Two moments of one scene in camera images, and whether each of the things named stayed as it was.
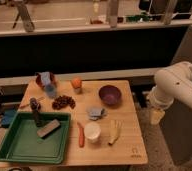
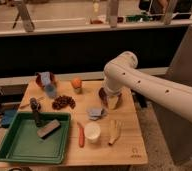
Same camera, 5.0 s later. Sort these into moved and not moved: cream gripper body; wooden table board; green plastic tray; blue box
Moved: cream gripper body
Not moved: wooden table board; blue box; green plastic tray
